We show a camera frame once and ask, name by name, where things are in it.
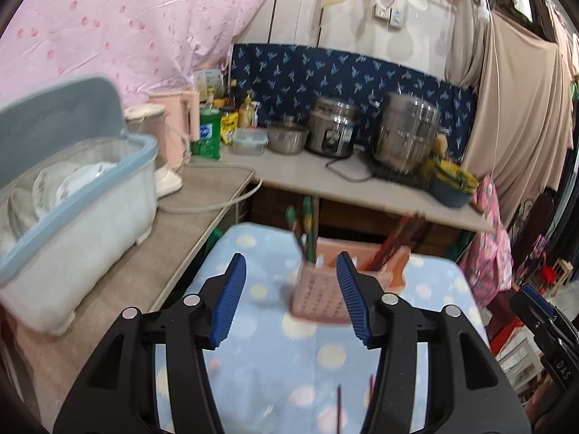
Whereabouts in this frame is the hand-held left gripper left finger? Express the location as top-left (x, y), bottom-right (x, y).
top-left (53, 253), bottom-right (248, 434)

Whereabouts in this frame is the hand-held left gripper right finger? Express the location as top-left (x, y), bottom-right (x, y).
top-left (335, 251), bottom-right (531, 434)

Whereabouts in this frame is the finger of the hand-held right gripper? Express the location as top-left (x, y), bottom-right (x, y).
top-left (509, 283), bottom-right (571, 350)

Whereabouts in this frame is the pink plastic utensil basket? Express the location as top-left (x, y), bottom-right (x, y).
top-left (289, 237), bottom-right (412, 327)

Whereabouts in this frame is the green chopstick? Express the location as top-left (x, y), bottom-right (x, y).
top-left (284, 206), bottom-right (309, 259)
top-left (301, 196), bottom-right (318, 264)

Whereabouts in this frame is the small wooden stool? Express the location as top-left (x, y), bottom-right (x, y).
top-left (554, 257), bottom-right (575, 291)

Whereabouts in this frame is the white plastic drawer unit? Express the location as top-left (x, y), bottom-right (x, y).
top-left (495, 329), bottom-right (544, 395)

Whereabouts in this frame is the blue dotted table cloth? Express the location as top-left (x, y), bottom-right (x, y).
top-left (153, 223), bottom-right (492, 434)

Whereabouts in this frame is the pink floral cloth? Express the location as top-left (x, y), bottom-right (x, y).
top-left (456, 174), bottom-right (515, 309)

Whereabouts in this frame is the black induction cooker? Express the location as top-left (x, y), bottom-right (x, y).
top-left (370, 163), bottom-right (431, 186)

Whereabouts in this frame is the blue bowl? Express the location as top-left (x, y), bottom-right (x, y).
top-left (428, 178), bottom-right (474, 209)

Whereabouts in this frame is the white dish rack with lid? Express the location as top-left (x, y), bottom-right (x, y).
top-left (0, 76), bottom-right (159, 336)

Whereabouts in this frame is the glass food container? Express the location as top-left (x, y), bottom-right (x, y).
top-left (230, 128), bottom-right (268, 157)

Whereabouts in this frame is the steel rice cooker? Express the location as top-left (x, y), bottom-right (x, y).
top-left (306, 96), bottom-right (362, 159)

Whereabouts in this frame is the steel steamer pot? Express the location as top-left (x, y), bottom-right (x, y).
top-left (373, 91), bottom-right (443, 175)

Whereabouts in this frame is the white blender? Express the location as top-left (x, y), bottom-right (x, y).
top-left (122, 103), bottom-right (184, 199)

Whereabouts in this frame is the yellow seasoning packet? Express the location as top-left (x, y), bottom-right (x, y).
top-left (220, 113), bottom-right (240, 146)

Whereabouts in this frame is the steel pot with glass lid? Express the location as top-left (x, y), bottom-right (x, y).
top-left (266, 119), bottom-right (311, 155)

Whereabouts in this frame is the pink electric kettle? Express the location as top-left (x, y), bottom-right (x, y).
top-left (148, 89), bottom-right (201, 171)

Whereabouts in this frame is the beige curtain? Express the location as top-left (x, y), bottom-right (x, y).
top-left (445, 0), bottom-right (576, 232)

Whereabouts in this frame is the white floral plate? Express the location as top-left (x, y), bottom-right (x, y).
top-left (32, 165), bottom-right (82, 218)
top-left (54, 161), bottom-right (119, 204)

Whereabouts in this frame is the yellow oil bottle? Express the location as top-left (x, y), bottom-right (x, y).
top-left (238, 90), bottom-right (257, 128)

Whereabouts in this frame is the blue leaf-print cloth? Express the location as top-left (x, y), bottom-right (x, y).
top-left (230, 42), bottom-right (479, 164)

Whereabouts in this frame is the white carton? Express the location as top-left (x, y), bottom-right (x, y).
top-left (193, 69), bottom-right (225, 103)

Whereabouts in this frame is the pink dotted sheet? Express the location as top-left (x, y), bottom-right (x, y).
top-left (0, 0), bottom-right (289, 115)

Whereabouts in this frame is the white power cable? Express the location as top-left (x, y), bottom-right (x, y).
top-left (156, 175), bottom-right (263, 213)

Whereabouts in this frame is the black power cable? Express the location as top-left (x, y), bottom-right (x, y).
top-left (325, 146), bottom-right (377, 184)

